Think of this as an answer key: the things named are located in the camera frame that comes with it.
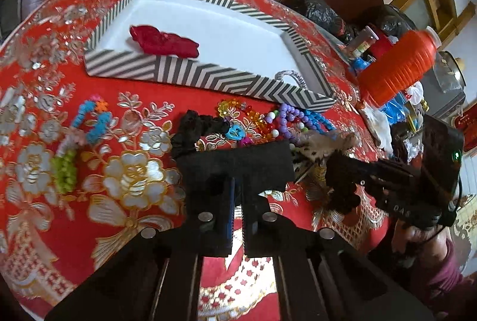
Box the blue green flower bracelet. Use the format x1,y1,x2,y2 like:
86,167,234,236
50,93,112,195

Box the clear crystal bead bracelet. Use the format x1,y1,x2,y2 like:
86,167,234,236
274,69,308,90

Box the black plastic bag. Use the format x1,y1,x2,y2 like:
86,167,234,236
296,0,355,44

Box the red satin bow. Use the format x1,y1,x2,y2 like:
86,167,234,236
129,26,199,59

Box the right hand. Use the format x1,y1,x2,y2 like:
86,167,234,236
391,220,451,268

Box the red floral tablecloth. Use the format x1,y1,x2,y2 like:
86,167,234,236
1,0,382,320

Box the black scrunchie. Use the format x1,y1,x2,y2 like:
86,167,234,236
171,109,230,159

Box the striped white tray box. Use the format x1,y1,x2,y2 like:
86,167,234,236
84,0,335,112

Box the white cotton glove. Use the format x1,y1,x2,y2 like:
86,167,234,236
359,103,393,156

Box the leopard print ribbon bow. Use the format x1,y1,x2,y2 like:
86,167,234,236
292,131,358,173

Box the clear plastic jar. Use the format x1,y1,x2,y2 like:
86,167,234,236
346,26,379,58

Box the purple bead bracelet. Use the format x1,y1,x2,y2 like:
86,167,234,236
264,102,311,147

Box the blue bead bracelet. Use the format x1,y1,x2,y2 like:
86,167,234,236
303,108,337,134

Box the orange ribbed plastic container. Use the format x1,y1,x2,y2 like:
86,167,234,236
357,26,442,109

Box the multicolour skull bead bracelet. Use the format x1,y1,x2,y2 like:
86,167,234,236
216,97,275,148

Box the blue plastic package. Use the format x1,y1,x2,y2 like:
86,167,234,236
380,93,408,126

